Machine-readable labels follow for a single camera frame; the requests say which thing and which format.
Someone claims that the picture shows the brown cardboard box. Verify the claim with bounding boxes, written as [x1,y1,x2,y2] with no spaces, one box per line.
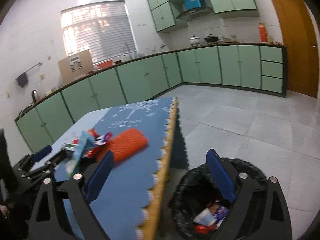
[58,50,94,85]

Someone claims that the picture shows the red basin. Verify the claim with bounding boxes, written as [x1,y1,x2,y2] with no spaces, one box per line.
[97,60,113,69]

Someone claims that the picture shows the steel electric kettle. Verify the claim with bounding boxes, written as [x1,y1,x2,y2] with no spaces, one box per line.
[31,90,41,103]

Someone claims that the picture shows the black trash bin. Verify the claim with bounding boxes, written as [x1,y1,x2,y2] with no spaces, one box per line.
[171,158,267,240]

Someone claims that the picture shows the light blue plastic wrapper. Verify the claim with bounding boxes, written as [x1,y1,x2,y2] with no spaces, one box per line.
[65,131,95,178]

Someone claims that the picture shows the green kitchen cabinets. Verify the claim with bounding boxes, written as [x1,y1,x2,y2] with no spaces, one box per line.
[147,0,259,33]
[15,43,287,152]

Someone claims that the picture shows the blue tablecloth with tree print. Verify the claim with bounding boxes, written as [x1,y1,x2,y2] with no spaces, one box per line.
[53,96,178,240]

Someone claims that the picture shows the light blue table mat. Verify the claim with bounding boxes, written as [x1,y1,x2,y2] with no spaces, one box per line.
[33,108,110,170]

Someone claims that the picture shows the orange thermos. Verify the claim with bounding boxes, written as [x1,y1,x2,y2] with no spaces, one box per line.
[259,22,268,43]

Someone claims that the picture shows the green white milk carton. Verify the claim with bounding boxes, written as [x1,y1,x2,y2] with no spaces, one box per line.
[61,143,77,152]

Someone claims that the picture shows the brown wooden door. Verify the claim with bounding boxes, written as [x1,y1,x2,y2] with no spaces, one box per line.
[271,0,319,98]

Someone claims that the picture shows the range hood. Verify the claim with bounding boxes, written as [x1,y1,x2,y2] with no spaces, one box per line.
[177,7,214,21]

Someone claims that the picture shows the white cooking pot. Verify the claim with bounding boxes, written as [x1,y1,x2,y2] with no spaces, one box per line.
[189,35,201,47]

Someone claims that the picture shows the window with white blinds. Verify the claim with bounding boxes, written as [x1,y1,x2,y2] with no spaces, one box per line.
[61,1,138,63]

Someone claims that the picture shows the blue box above hood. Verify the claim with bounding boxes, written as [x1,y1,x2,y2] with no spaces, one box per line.
[183,0,202,10]

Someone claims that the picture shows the metal towel rail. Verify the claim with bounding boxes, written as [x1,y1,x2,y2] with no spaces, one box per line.
[16,61,43,81]

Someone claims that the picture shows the green upper kitchen cabinets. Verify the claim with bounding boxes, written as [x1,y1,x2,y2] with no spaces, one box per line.
[147,0,259,33]

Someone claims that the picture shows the black wok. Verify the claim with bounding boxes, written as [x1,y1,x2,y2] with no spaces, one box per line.
[204,35,219,44]

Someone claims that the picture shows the green lower kitchen cabinets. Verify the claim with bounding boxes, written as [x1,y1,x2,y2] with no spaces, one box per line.
[15,43,287,152]

